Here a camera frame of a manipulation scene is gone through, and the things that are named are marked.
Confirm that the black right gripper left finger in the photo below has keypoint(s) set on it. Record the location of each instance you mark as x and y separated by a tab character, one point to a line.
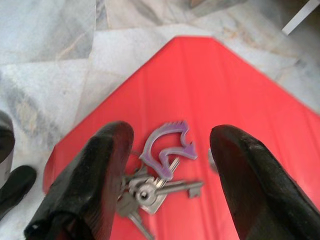
80	190

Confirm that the red table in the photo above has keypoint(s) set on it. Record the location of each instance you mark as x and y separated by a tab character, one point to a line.
200	87

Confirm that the silver key bunch purple charm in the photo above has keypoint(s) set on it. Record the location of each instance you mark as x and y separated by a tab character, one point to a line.
147	195

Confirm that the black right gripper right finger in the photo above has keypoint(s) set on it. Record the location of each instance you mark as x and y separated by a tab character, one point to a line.
265	200

